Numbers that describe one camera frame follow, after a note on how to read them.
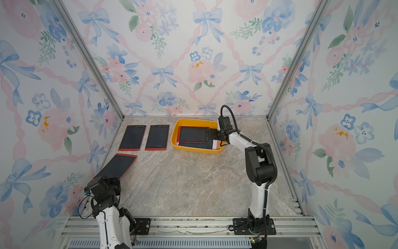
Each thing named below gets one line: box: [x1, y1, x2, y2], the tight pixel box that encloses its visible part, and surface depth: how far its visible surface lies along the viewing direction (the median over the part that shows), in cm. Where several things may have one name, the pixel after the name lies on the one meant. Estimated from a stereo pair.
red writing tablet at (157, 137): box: [144, 124, 170, 151], surface depth 112 cm
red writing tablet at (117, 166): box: [92, 153, 138, 179], surface depth 94 cm
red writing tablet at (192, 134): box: [175, 125, 210, 145], surface depth 109 cm
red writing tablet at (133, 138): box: [118, 125, 147, 151], surface depth 112 cm
